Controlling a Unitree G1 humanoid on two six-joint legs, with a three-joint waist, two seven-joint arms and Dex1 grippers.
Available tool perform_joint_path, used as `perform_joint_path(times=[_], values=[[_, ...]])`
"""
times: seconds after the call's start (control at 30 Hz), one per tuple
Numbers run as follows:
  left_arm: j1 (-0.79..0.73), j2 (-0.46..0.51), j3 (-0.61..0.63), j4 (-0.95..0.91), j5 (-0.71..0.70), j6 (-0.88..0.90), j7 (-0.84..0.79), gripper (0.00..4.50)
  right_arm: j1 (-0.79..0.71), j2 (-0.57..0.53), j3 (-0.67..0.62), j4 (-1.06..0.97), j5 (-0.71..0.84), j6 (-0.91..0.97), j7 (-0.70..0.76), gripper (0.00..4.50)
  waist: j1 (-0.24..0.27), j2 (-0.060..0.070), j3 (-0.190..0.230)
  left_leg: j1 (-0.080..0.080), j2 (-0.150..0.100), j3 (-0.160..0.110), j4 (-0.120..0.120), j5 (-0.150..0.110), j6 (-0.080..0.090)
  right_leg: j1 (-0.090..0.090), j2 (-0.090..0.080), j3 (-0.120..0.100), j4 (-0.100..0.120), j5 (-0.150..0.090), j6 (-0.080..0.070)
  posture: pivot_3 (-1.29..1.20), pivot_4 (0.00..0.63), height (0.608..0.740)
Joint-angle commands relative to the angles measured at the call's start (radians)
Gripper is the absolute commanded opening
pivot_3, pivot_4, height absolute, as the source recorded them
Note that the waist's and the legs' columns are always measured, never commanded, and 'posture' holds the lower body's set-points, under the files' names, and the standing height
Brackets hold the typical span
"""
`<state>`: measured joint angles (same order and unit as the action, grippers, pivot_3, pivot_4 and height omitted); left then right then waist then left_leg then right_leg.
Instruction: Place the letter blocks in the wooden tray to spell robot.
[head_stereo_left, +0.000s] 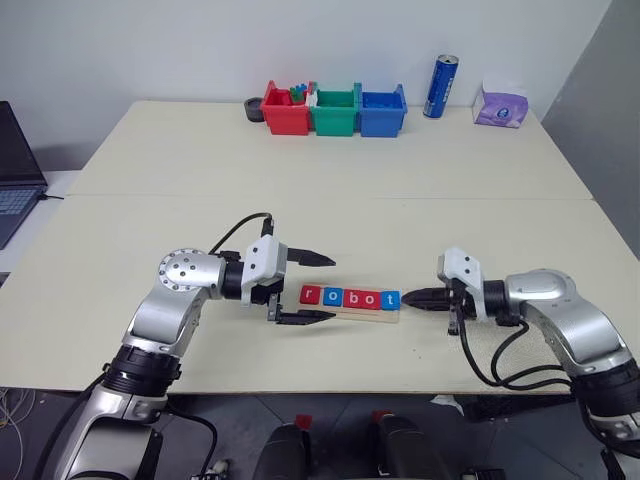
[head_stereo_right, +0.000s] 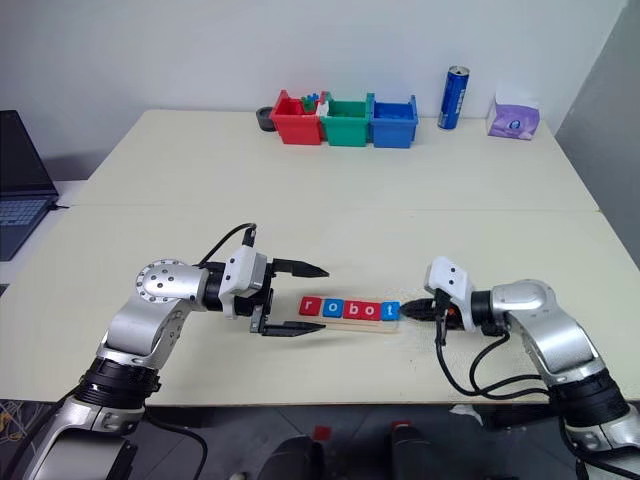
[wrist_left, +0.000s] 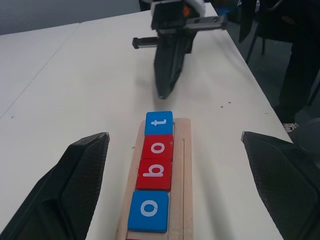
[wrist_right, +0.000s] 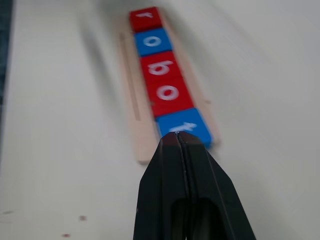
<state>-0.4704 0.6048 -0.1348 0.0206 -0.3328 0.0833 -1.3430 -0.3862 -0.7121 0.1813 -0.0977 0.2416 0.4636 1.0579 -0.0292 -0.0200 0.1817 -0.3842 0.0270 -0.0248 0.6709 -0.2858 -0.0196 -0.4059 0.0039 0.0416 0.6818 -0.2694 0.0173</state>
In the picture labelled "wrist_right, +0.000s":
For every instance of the red letter b block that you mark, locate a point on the red letter b block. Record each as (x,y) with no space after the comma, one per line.
(155,60)

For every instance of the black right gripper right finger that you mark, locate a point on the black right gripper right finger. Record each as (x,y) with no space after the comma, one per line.
(212,180)

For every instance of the blue letter o block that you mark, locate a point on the blue letter o block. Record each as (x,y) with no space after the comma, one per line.
(160,48)

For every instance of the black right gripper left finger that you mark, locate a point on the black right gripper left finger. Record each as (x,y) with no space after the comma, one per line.
(160,180)

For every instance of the red letter o block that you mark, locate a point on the red letter o block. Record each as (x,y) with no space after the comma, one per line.
(170,106)

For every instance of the blue letter t block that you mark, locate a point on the blue letter t block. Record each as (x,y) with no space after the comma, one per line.
(200,132)

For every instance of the red letter r block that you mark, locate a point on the red letter r block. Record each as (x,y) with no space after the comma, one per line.
(145,23)

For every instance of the long wooden letter tray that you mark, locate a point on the long wooden letter tray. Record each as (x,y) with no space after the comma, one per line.
(142,130)

